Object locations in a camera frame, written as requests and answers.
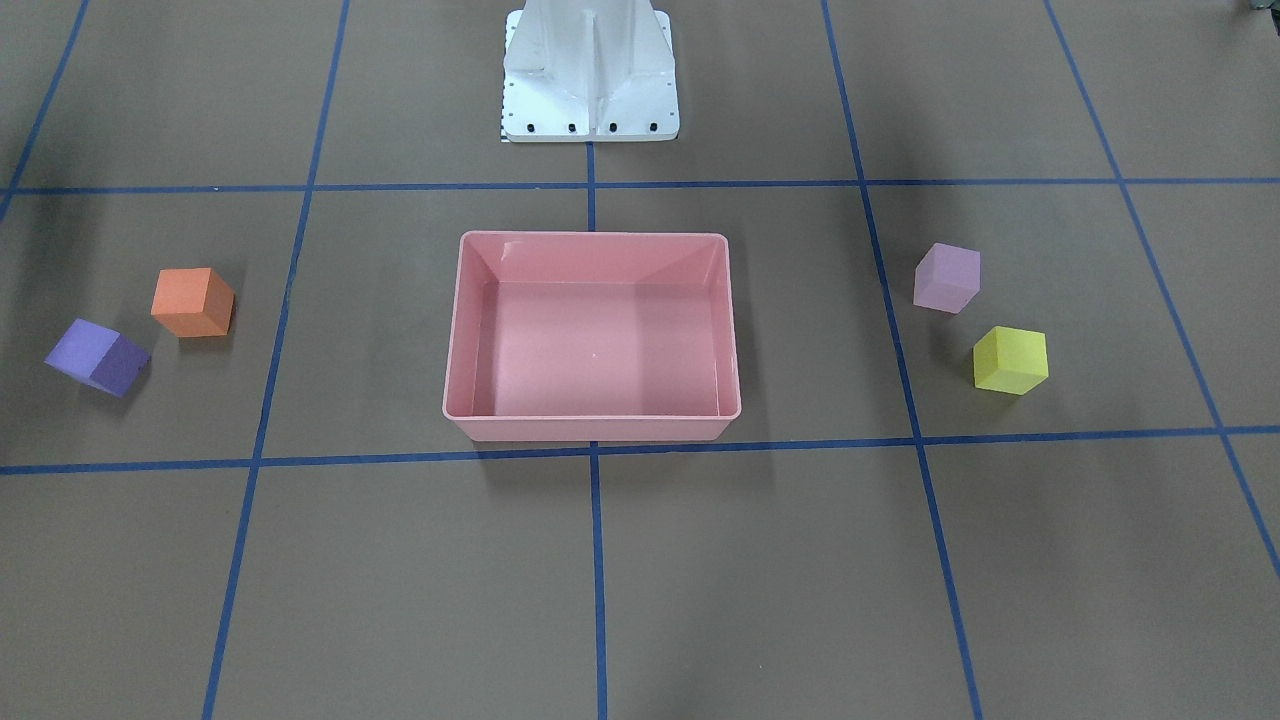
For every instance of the light pink foam block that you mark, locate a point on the light pink foam block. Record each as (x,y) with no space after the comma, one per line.
(947,278)

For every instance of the yellow foam block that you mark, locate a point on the yellow foam block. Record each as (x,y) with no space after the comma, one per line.
(1010,360)

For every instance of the orange foam block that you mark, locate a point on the orange foam block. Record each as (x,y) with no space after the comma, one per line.
(193,302)

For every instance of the purple foam block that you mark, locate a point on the purple foam block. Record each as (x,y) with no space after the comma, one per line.
(98,357)

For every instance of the pink plastic bin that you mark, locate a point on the pink plastic bin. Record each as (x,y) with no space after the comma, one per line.
(592,337)

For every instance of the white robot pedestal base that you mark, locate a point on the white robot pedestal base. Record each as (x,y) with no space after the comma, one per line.
(589,72)

